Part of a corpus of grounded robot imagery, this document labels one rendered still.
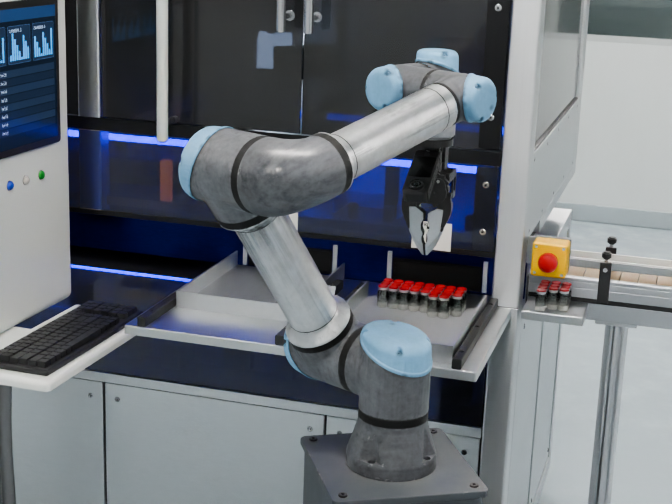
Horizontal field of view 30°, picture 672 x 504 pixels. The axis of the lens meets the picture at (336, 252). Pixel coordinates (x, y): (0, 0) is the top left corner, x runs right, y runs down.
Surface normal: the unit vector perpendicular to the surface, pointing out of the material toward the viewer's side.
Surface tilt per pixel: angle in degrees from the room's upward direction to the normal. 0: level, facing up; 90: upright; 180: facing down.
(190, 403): 90
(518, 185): 90
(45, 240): 90
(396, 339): 8
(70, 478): 90
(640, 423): 0
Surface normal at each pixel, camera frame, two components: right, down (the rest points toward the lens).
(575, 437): 0.04, -0.96
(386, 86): -0.68, 0.17
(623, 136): -0.29, 0.25
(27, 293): 0.95, 0.11
